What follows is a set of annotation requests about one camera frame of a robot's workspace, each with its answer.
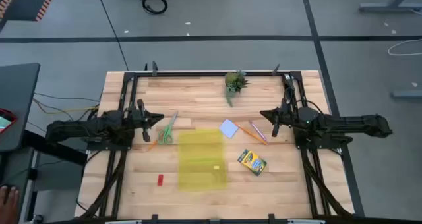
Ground black orange striped mat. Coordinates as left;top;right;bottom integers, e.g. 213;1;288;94
0;0;59;22

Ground dark gray desk shelf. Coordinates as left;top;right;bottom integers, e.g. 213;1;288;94
0;148;36;224

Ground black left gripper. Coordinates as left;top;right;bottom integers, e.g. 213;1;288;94
131;99;165;142

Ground small potted succulent plant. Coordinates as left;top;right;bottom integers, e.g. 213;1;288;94
224;70;251;108

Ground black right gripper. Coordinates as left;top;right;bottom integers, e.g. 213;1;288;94
259;98;297;138

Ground thin black cable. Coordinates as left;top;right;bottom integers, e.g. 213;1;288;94
32;92;102;103

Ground black desk crossbeam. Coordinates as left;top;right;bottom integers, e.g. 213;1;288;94
21;130;88;167

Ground orange wooden pencil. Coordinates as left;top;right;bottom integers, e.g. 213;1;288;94
146;138;160;152
235;121;268;146

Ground yellow green crayon box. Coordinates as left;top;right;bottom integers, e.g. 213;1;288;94
237;148;268;177

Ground black sleeved cable bundle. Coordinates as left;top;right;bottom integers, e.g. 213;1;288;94
80;150;129;219
301;149;351;217

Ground green handled scissors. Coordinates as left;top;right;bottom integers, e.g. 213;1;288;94
157;110;179;145

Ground black aluminium table frame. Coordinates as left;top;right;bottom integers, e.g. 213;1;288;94
78;70;355;220

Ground black hub box white label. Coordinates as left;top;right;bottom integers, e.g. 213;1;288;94
282;73;297;99

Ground yellow translucent pencil case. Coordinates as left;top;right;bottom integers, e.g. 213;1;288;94
177;128;229;192

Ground pink pencil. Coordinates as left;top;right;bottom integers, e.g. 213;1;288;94
248;119;269;143

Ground yellow cable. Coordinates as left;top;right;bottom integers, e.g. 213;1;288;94
32;98;100;115

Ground coiled black cable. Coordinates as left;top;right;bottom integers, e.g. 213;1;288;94
141;0;169;16

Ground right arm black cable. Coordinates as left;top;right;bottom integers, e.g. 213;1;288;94
286;85;326;116

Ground white floor cable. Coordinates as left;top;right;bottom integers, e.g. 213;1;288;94
387;38;422;57

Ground gray desk foot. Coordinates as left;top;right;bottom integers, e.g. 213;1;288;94
391;90;422;99

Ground long black floor cable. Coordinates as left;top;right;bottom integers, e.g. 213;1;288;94
95;0;130;72

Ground pale blue sticky note pad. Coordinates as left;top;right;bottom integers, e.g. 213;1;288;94
218;118;240;140

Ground red cased phone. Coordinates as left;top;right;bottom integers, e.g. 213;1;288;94
0;107;18;135

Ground gray desk leg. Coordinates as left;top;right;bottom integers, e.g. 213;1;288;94
358;0;422;14

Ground gray desk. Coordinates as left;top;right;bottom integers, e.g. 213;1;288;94
0;62;42;153

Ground person's hand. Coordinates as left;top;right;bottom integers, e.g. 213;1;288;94
0;185;20;224

